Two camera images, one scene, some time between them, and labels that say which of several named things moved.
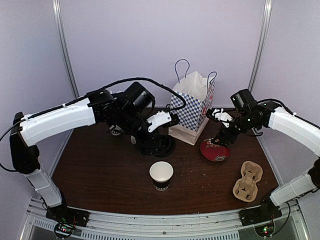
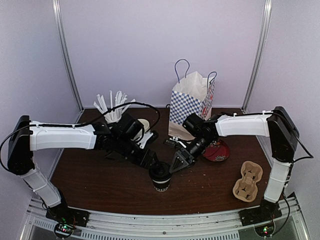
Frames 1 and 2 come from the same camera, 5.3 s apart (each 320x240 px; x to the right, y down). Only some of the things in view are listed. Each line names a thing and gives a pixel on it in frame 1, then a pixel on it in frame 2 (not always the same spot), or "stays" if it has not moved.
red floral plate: (213, 149) stays
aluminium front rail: (215, 226) stays
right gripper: (224, 132) → (188, 160)
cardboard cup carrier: (245, 188) stays
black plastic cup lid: (165, 145) → (160, 170)
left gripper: (142, 145) → (145, 160)
